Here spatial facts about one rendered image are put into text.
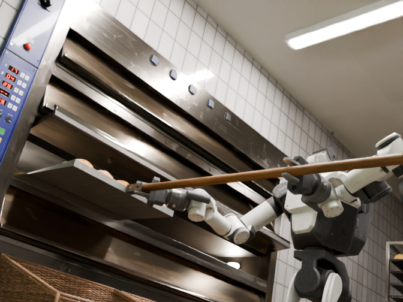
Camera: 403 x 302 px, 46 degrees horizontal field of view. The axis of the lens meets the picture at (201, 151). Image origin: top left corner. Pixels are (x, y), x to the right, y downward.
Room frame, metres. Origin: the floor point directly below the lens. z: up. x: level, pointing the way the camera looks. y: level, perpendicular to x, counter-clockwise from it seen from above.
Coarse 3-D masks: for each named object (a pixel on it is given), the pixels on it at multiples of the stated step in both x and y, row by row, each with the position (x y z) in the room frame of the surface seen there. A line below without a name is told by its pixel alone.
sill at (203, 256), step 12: (24, 180) 1.82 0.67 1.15; (36, 180) 1.85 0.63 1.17; (48, 192) 1.90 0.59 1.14; (60, 192) 1.93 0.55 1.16; (84, 204) 2.02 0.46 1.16; (96, 204) 2.07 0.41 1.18; (108, 216) 2.12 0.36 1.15; (120, 216) 2.17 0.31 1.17; (132, 228) 2.23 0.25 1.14; (144, 228) 2.28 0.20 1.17; (168, 240) 2.40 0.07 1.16; (192, 252) 2.53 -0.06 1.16; (216, 264) 2.68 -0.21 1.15; (228, 264) 2.76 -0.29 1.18; (240, 276) 2.85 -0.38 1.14; (252, 276) 2.93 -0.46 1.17
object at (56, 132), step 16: (32, 128) 1.79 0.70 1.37; (48, 128) 1.78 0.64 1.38; (64, 128) 1.77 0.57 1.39; (80, 128) 1.77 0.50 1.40; (64, 144) 1.90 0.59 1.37; (80, 144) 1.89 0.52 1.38; (96, 144) 1.88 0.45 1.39; (112, 144) 1.89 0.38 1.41; (96, 160) 2.01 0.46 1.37; (112, 160) 2.00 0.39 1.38; (128, 160) 1.99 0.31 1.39; (128, 176) 2.14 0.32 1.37; (144, 176) 2.13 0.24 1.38; (160, 176) 2.12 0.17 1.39; (224, 208) 2.45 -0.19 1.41; (208, 224) 2.65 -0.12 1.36; (256, 240) 2.85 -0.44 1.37; (272, 240) 2.83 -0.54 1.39
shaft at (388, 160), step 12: (372, 156) 1.13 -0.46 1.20; (384, 156) 1.10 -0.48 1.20; (396, 156) 1.08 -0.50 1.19; (276, 168) 1.33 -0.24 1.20; (288, 168) 1.30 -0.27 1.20; (300, 168) 1.27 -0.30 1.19; (312, 168) 1.25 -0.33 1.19; (324, 168) 1.22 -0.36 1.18; (336, 168) 1.20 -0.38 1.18; (348, 168) 1.18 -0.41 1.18; (360, 168) 1.16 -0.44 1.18; (180, 180) 1.61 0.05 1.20; (192, 180) 1.56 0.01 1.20; (204, 180) 1.52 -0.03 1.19; (216, 180) 1.49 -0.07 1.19; (228, 180) 1.46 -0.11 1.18; (240, 180) 1.43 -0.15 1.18
